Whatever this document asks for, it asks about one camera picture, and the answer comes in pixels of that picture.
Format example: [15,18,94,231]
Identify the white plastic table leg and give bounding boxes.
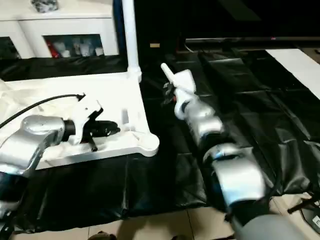
[160,63,177,82]
[121,0,144,79]

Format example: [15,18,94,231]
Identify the white plastic table top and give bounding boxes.
[0,70,161,171]

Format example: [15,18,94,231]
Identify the black mat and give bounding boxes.
[0,51,320,235]

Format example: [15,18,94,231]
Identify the long black bar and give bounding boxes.
[184,36,320,45]

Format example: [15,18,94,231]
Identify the white cabinet with glass doors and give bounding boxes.
[0,0,120,60]

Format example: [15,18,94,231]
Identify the flat white board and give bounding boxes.
[264,48,320,99]

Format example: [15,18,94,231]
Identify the black stick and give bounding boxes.
[286,196,316,214]

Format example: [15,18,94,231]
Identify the black left wrist camera cable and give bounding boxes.
[0,93,86,129]

